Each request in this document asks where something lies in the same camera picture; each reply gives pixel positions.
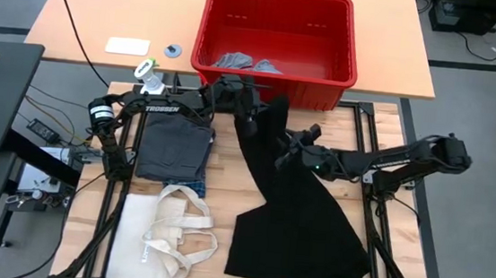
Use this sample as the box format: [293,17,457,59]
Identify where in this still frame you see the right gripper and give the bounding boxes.
[273,130,344,182]

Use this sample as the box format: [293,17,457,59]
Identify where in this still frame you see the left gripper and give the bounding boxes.
[206,72,265,139]

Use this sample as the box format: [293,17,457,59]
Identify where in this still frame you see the red plastic laundry bin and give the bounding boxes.
[187,0,365,115]

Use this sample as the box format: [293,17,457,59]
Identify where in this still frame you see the dark grey garment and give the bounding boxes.
[135,111,218,187]

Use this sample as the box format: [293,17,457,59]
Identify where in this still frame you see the black garment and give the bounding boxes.
[221,91,387,278]

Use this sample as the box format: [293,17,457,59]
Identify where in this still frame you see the blue plaid pajama pants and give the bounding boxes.
[166,176,208,199]

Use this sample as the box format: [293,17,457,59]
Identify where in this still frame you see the white spray bottle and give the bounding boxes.
[132,56,170,97]

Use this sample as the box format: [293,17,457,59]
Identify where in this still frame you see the white rectangular pad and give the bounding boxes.
[104,35,152,58]

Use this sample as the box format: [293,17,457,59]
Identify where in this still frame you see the cream canvas tote bag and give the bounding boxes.
[103,178,225,278]

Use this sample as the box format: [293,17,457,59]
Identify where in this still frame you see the light wooden desk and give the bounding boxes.
[22,0,445,101]

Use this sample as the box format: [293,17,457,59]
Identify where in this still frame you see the black power brick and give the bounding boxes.
[24,117,61,145]

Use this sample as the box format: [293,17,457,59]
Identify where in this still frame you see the white electronics box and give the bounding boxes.
[15,143,80,199]

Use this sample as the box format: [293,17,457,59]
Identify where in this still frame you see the black computer tower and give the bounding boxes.
[426,0,496,38]

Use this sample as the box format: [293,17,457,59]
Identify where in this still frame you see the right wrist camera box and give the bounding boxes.
[299,122,324,147]

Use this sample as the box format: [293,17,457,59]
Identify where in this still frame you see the black aluminium table frame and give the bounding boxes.
[55,76,448,278]

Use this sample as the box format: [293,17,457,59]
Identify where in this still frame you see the long black cable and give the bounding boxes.
[38,0,117,88]

